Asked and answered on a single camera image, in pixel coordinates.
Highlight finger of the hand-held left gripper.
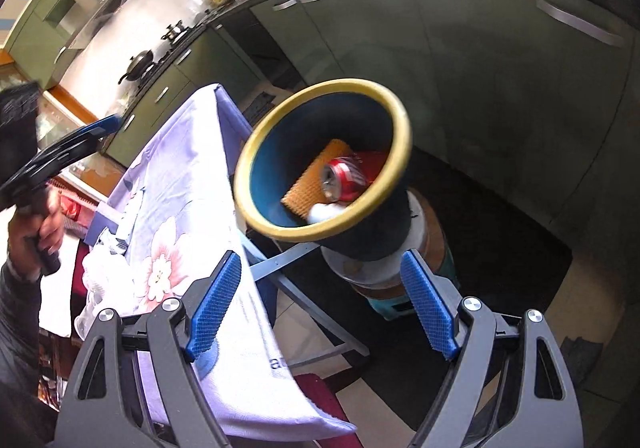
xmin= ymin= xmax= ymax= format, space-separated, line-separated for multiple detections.
xmin=0 ymin=135 xmax=97 ymax=197
xmin=25 ymin=114 xmax=122 ymax=170

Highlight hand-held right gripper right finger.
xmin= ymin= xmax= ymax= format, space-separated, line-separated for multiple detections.
xmin=400 ymin=249 xmax=583 ymax=448

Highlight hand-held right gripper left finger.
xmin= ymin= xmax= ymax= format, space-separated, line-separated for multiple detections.
xmin=52 ymin=250 xmax=242 ymax=448

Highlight blue cardboard box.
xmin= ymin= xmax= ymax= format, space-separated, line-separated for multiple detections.
xmin=84 ymin=204 xmax=121 ymax=246

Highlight white paper towel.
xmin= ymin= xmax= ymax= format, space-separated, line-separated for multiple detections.
xmin=82 ymin=242 xmax=127 ymax=294

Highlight clear plastic wrapper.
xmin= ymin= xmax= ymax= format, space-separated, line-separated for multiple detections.
xmin=74 ymin=288 xmax=101 ymax=339

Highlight small white bottle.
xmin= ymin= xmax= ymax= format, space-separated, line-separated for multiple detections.
xmin=306 ymin=202 xmax=346 ymax=225

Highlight red soda can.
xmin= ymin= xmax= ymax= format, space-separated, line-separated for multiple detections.
xmin=321 ymin=157 xmax=371 ymax=203

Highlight yellow rimmed trash bin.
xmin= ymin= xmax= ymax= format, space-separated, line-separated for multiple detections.
xmin=233 ymin=78 xmax=413 ymax=261

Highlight orange waffle sponge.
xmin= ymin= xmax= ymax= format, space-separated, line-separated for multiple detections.
xmin=281 ymin=139 xmax=353 ymax=219

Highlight person's left hand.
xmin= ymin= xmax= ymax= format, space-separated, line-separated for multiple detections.
xmin=7 ymin=187 xmax=67 ymax=280

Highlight round brown white stool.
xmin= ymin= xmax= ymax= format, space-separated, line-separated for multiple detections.
xmin=320 ymin=190 xmax=461 ymax=324

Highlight black wok with lid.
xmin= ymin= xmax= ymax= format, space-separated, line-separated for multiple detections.
xmin=118 ymin=50 xmax=156 ymax=85

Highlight dark floor mat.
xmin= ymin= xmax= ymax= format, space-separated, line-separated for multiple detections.
xmin=280 ymin=148 xmax=573 ymax=429

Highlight gas stove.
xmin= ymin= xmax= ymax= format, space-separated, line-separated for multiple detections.
xmin=127 ymin=23 xmax=201 ymax=89

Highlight red wooden chair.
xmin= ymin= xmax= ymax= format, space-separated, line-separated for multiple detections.
xmin=67 ymin=228 xmax=98 ymax=309

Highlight steel range hood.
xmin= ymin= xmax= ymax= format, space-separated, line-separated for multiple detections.
xmin=65 ymin=0 xmax=156 ymax=51

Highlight purple floral tablecloth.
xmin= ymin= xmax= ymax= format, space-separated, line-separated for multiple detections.
xmin=80 ymin=83 xmax=358 ymax=439

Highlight green stove side cabinets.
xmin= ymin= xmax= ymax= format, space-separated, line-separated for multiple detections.
xmin=102 ymin=23 xmax=266 ymax=164

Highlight steel pot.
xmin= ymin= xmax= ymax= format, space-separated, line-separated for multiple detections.
xmin=161 ymin=20 xmax=186 ymax=43

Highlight green upper cabinets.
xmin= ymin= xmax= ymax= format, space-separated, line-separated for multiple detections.
xmin=5 ymin=0 xmax=193 ymax=89

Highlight green sink side cabinets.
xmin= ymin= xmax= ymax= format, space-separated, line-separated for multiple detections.
xmin=250 ymin=0 xmax=631 ymax=249

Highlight grey folding table frame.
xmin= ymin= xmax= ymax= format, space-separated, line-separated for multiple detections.
xmin=215 ymin=83 xmax=371 ymax=359

